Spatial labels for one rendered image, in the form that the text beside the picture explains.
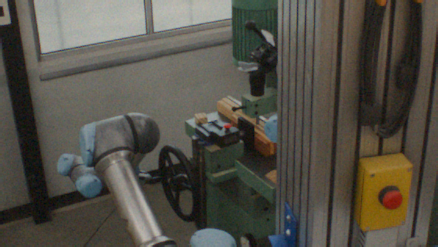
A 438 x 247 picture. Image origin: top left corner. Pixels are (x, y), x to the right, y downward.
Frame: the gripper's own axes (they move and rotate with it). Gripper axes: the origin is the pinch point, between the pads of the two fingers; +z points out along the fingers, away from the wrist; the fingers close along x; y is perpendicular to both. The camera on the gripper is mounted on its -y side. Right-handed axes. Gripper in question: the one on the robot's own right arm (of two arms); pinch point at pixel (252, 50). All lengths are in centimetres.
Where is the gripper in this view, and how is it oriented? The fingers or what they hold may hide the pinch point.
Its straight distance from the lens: 215.7
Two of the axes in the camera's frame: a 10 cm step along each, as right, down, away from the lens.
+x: -5.8, 8.1, 0.0
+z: -5.2, -3.7, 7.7
